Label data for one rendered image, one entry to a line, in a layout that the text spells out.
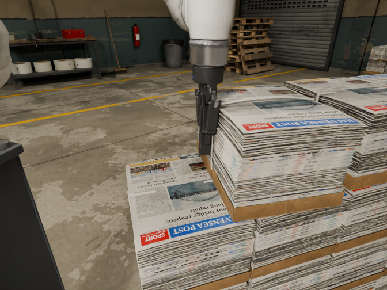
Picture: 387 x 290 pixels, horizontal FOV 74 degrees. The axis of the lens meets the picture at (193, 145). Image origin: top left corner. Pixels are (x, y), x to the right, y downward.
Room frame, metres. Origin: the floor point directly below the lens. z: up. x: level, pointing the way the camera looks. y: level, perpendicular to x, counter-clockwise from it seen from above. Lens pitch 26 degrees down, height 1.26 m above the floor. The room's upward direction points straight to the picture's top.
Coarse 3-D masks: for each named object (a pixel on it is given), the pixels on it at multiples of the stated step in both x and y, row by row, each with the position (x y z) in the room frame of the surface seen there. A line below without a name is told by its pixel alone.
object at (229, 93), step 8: (224, 88) 0.80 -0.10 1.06; (232, 88) 0.80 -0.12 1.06; (240, 88) 0.80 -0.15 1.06; (248, 88) 0.80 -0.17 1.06; (256, 88) 0.80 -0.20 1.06; (264, 88) 0.81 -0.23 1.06; (272, 88) 0.81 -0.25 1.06; (280, 88) 0.81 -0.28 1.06; (224, 96) 0.71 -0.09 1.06; (232, 96) 0.71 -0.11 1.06; (240, 96) 0.72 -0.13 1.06; (248, 96) 0.72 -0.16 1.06; (256, 96) 0.72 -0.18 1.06; (296, 96) 0.72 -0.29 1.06; (208, 160) 0.67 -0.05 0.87
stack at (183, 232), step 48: (144, 192) 0.57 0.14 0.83; (192, 192) 0.57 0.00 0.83; (384, 192) 0.60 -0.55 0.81; (144, 240) 0.41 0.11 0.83; (192, 240) 0.41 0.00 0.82; (240, 240) 0.45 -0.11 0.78; (288, 240) 0.51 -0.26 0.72; (336, 240) 0.56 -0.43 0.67; (384, 240) 0.62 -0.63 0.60; (144, 288) 0.38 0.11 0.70; (240, 288) 0.46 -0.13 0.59; (288, 288) 0.51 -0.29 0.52; (384, 288) 0.67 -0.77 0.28
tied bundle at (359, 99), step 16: (304, 80) 0.94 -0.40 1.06; (320, 80) 0.94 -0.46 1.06; (336, 80) 0.94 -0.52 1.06; (352, 80) 0.93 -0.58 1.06; (320, 96) 0.75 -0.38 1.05; (336, 96) 0.72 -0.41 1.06; (352, 96) 0.72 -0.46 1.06; (368, 96) 0.72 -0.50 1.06; (384, 96) 0.72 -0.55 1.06; (352, 112) 0.63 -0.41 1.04; (368, 112) 0.59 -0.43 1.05; (384, 112) 0.58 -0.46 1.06; (368, 128) 0.58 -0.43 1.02; (384, 128) 0.59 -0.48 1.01; (368, 144) 0.58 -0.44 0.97; (384, 144) 0.60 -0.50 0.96; (352, 160) 0.60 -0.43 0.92; (368, 160) 0.58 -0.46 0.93; (384, 160) 0.60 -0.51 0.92; (352, 176) 0.58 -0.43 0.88
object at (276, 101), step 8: (304, 96) 0.72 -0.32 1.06; (232, 104) 0.65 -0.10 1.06; (240, 104) 0.65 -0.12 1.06; (248, 104) 0.65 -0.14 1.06; (256, 104) 0.65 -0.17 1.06; (264, 104) 0.65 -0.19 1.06; (272, 104) 0.64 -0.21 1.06; (280, 104) 0.64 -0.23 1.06; (288, 104) 0.64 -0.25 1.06; (216, 128) 0.61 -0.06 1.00; (216, 136) 0.61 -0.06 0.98; (216, 144) 0.60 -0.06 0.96
